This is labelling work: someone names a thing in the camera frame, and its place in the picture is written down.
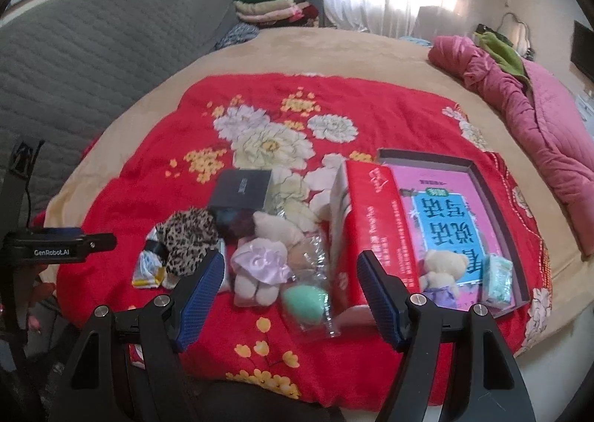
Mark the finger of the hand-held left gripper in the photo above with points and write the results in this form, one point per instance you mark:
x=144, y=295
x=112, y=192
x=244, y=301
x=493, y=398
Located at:
x=18, y=180

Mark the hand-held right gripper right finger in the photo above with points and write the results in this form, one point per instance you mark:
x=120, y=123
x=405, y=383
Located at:
x=378, y=303

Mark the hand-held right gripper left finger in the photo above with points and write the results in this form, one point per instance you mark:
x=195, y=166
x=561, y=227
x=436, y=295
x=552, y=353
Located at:
x=199, y=299

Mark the clear plastic bag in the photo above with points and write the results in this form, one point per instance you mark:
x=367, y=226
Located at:
x=325, y=264

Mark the teddy bear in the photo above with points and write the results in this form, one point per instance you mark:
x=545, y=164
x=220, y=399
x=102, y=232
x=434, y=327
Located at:
x=443, y=266
x=260, y=264

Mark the green makeup sponge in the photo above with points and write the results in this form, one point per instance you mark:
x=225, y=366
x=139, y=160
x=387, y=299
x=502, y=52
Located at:
x=304, y=303

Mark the beige makeup sponge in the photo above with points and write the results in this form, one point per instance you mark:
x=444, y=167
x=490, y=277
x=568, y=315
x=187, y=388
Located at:
x=301, y=257

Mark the grey box tray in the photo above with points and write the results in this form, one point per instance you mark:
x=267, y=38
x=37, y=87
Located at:
x=487, y=180

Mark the white blue yellow packet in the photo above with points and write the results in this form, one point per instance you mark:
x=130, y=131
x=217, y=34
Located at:
x=146, y=271

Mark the leopard print scrunchie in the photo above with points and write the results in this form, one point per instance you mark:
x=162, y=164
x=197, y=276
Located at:
x=185, y=236

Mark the red cardboard box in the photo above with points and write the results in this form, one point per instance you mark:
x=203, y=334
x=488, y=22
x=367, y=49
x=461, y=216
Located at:
x=376, y=217

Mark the pink book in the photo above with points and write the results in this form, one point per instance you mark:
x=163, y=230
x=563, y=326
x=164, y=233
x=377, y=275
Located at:
x=441, y=217

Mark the green tissue packet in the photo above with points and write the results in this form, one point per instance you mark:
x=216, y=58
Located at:
x=496, y=280

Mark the grey quilted sofa cover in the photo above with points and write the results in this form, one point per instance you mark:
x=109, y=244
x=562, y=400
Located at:
x=93, y=55

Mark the red floral blanket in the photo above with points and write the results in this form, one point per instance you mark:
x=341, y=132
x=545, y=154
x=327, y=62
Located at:
x=162, y=125

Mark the pink quilt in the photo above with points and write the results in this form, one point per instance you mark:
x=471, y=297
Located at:
x=547, y=125

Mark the beige blanket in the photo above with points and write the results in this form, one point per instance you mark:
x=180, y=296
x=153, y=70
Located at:
x=325, y=50

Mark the blue patterned cloth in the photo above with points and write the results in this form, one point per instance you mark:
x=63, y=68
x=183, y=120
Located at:
x=239, y=34

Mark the green cloth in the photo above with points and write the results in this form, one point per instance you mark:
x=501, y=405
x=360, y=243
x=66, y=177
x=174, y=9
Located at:
x=503, y=55

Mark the dark chair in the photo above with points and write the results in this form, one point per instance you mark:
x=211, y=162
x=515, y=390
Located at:
x=431, y=20

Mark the stack of folded clothes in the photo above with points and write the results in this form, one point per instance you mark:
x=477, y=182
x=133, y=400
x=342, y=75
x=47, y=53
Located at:
x=264, y=8

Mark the black television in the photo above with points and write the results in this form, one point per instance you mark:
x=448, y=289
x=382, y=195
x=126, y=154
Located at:
x=584, y=50

